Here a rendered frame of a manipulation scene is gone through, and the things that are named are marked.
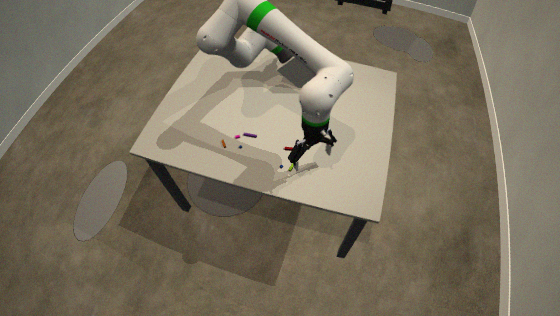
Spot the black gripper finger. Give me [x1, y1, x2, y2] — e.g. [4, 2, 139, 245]
[288, 139, 315, 171]
[319, 127, 337, 156]

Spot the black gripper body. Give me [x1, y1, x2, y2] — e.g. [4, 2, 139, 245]
[303, 132, 324, 145]

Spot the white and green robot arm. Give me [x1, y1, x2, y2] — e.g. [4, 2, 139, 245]
[196, 0, 354, 137]

